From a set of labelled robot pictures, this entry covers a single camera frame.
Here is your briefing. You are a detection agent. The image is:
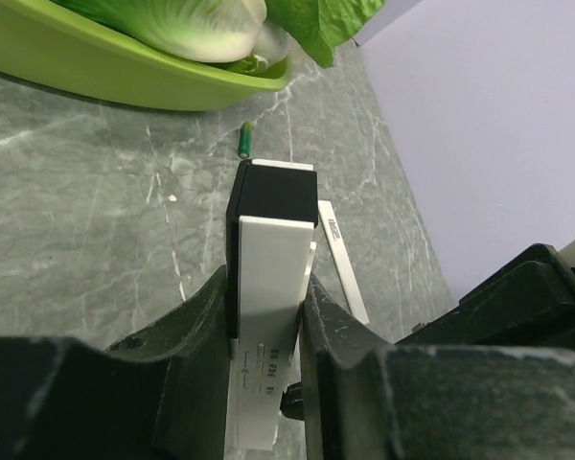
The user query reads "green lettuce toy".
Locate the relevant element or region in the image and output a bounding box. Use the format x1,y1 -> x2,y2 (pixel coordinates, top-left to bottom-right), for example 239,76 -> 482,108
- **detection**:
265,0 -> 386,68

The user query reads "green plastic bowl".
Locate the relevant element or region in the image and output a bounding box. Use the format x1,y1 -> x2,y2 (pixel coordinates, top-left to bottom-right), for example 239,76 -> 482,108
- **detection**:
0,1 -> 292,111

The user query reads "white remote battery cover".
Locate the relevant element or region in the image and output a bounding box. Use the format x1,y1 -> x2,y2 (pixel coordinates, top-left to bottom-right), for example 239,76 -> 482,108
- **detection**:
318,200 -> 370,325

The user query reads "white green cabbage toy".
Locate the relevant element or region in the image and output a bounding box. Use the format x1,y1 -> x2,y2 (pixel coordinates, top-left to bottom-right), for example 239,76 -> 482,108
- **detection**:
58,0 -> 267,63

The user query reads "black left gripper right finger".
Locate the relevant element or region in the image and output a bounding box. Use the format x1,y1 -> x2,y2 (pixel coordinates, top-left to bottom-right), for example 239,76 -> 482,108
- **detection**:
300,279 -> 575,459

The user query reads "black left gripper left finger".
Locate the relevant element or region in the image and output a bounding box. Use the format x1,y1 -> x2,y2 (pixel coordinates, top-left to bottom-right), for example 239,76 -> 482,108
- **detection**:
0,268 -> 230,459

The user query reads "slim white remote control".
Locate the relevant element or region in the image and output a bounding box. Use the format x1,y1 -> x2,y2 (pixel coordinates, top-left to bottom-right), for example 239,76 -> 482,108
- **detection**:
225,159 -> 318,450

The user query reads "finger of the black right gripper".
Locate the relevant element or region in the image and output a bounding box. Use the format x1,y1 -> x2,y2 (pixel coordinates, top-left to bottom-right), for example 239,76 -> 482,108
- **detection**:
399,243 -> 575,350

